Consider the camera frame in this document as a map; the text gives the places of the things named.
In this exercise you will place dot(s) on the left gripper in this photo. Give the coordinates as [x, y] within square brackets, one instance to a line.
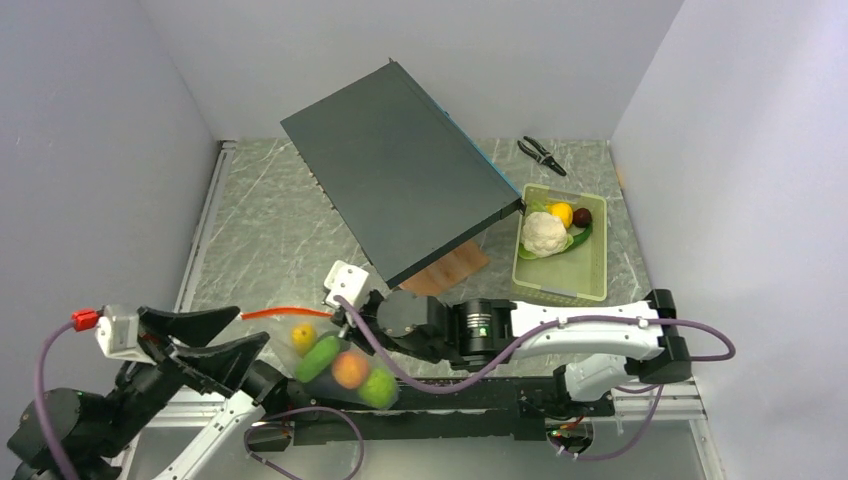
[223, 364]

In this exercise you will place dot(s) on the aluminium frame profile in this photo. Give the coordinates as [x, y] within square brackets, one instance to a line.
[191, 422]

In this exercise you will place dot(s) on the dark grey network switch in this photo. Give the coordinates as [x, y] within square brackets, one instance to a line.
[408, 182]

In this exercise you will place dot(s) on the light green plastic basket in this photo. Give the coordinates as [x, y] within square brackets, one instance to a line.
[578, 275]

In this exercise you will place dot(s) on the clear zip top bag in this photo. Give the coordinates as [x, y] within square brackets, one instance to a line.
[279, 321]

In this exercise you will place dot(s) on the red apple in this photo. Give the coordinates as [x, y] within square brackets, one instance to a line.
[582, 218]

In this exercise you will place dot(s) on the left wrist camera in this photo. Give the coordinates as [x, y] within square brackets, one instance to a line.
[116, 328]

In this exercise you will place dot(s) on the orange fruit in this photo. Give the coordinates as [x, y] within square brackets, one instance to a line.
[350, 369]

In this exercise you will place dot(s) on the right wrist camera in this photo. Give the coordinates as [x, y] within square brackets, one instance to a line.
[349, 282]

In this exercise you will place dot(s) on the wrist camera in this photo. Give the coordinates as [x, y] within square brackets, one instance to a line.
[349, 282]
[116, 328]

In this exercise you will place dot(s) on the yellow corn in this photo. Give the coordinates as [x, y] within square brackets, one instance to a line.
[303, 338]

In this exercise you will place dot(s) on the yellow pepper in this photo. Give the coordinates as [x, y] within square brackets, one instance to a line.
[562, 210]

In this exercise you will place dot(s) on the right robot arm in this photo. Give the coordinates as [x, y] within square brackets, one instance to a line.
[622, 343]

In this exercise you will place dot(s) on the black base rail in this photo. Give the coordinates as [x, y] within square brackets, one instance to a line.
[522, 408]

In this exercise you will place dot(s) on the white cauliflower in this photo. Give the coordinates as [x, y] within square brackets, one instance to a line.
[543, 235]

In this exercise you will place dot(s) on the wooden base board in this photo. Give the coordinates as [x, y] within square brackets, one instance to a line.
[448, 271]

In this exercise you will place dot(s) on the black pliers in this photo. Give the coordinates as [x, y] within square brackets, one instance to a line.
[535, 150]

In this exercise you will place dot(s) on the green lime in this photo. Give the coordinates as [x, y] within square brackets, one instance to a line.
[379, 390]

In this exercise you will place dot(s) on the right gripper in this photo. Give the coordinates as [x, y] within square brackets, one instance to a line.
[351, 330]

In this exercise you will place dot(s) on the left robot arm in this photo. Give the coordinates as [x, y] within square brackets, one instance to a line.
[66, 433]

